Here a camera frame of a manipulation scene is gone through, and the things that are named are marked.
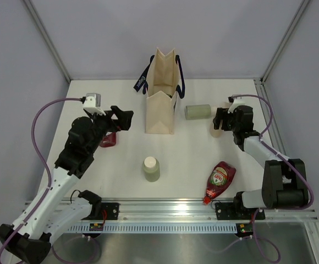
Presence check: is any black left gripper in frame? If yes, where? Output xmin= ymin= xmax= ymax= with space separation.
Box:
xmin=86 ymin=106 xmax=133 ymax=154

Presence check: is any beige pump bottle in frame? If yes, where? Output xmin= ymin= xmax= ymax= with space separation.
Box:
xmin=210 ymin=102 xmax=231 ymax=138

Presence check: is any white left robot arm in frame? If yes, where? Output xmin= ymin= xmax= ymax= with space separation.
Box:
xmin=0 ymin=106 xmax=134 ymax=263

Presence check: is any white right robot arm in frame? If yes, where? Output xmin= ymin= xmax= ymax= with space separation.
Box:
xmin=213 ymin=105 xmax=312 ymax=218

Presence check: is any beige canvas tote bag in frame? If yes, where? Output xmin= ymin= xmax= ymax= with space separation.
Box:
xmin=134 ymin=49 xmax=185 ymax=134

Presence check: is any green bottle lying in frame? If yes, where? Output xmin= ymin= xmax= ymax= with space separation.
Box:
xmin=184 ymin=104 xmax=212 ymax=120

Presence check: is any dark red bottle left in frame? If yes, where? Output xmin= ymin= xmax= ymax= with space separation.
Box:
xmin=100 ymin=132 xmax=117 ymax=148

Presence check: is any green bottle standing white cap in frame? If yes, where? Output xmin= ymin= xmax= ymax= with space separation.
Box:
xmin=142 ymin=156 xmax=160 ymax=182

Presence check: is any red Fairy dish soap bottle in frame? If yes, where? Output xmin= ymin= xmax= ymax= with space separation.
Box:
xmin=203 ymin=161 xmax=237 ymax=205

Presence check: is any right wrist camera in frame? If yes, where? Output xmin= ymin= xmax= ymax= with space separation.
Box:
xmin=228 ymin=95 xmax=245 ymax=113

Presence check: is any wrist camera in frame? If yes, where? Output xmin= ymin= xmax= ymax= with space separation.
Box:
xmin=228 ymin=95 xmax=245 ymax=113
xmin=82 ymin=93 xmax=106 ymax=116

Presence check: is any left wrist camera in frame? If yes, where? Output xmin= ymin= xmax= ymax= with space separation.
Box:
xmin=82 ymin=93 xmax=106 ymax=116

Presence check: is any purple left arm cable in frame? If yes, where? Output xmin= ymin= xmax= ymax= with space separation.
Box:
xmin=0 ymin=97 xmax=103 ymax=264

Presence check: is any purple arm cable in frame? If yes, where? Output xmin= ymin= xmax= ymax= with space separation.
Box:
xmin=0 ymin=97 xmax=103 ymax=264
xmin=203 ymin=93 xmax=314 ymax=264

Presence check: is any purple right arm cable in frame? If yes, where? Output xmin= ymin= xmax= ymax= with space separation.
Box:
xmin=203 ymin=93 xmax=314 ymax=264

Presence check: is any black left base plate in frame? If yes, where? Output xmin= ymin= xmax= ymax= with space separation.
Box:
xmin=92 ymin=202 xmax=120 ymax=221

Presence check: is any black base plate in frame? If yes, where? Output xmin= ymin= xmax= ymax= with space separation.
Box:
xmin=92 ymin=202 xmax=120 ymax=221
xmin=213 ymin=201 xmax=256 ymax=221

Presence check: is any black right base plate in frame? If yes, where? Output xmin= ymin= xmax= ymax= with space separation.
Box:
xmin=213 ymin=201 xmax=256 ymax=221

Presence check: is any aluminium mounting rail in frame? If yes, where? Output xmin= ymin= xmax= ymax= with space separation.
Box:
xmin=52 ymin=197 xmax=318 ymax=223

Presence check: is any white slotted cable duct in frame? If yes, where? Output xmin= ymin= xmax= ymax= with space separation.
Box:
xmin=66 ymin=222 xmax=237 ymax=234

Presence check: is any right aluminium frame post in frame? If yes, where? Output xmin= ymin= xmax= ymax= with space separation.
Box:
xmin=260 ymin=0 xmax=312 ymax=85

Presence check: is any aluminium frame post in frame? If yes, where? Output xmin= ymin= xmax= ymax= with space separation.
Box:
xmin=21 ymin=0 xmax=72 ymax=84
xmin=260 ymin=0 xmax=312 ymax=85

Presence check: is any left aluminium frame post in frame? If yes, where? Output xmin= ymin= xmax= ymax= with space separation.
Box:
xmin=21 ymin=0 xmax=72 ymax=84

